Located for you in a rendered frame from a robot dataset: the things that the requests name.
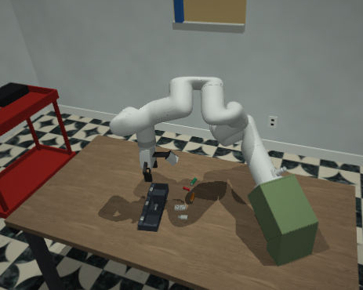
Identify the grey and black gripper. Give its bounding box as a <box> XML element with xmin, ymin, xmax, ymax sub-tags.
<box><xmin>138</xmin><ymin>144</ymin><xmax>158</xmax><ymax>182</ymax></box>

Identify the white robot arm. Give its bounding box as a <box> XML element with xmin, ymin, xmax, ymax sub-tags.
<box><xmin>109</xmin><ymin>77</ymin><xmax>287</xmax><ymax>189</ymax></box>

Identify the white domino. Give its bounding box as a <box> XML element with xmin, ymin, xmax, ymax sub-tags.
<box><xmin>175</xmin><ymin>205</ymin><xmax>186</xmax><ymax>210</ymax></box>

